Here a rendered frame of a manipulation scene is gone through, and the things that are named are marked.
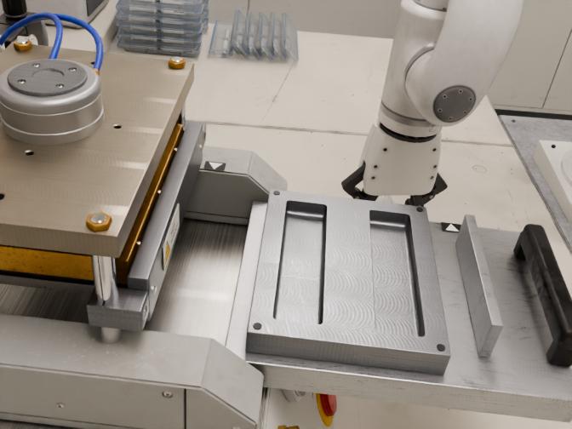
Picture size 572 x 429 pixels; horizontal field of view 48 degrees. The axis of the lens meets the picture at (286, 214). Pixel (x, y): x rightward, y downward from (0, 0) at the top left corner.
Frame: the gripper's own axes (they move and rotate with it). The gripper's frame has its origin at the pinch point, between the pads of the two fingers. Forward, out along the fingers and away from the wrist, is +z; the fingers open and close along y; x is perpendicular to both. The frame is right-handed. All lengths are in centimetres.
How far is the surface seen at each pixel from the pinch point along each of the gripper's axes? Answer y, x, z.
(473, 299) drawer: 3.7, 32.1, -15.9
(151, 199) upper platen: 32.1, 26.3, -23.1
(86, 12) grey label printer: 49, -73, -1
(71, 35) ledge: 52, -69, 3
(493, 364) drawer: 3.9, 38.2, -14.3
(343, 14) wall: -48, -217, 51
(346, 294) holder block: 15.7, 31.9, -16.8
